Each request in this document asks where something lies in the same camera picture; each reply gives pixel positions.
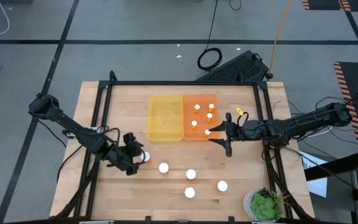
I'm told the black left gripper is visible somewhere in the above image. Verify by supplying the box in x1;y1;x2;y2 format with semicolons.
106;133;145;175

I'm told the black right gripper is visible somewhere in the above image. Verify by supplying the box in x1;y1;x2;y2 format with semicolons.
208;113;262;157

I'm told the orange translucent plastic bin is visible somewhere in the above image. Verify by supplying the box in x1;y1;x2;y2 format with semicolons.
182;93;222;142

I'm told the yellow translucent plastic bin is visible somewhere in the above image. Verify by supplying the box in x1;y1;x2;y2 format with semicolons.
147;95;185;143

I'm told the black keyboard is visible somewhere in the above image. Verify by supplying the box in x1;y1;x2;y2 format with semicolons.
196;49;270;83

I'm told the potted green succulent plant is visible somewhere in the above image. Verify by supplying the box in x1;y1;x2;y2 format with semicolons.
242;186;291;223

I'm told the white paper sheet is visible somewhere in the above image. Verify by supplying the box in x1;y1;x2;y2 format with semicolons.
300;151;328;198

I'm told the black aluminium table frame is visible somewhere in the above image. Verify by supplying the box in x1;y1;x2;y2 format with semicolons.
56;70;313;224

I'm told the coiled black floor cable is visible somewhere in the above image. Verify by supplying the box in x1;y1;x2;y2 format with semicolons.
196;0;223;72

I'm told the yellow floor cable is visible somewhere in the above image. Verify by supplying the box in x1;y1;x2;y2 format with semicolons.
267;0;293;78

